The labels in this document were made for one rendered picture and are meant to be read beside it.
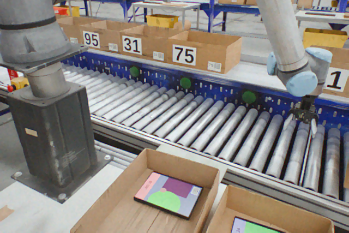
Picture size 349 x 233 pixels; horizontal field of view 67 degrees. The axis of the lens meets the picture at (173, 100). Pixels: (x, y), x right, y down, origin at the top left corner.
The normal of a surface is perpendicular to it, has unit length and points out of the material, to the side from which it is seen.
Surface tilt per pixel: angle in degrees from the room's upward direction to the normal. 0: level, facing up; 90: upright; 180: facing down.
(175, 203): 0
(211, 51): 90
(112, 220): 0
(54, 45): 69
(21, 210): 0
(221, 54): 90
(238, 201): 89
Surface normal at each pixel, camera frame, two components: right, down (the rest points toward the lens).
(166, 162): -0.40, 0.40
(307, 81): 0.01, 0.56
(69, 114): 0.89, 0.21
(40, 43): 0.55, 0.05
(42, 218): 0.00, -0.90
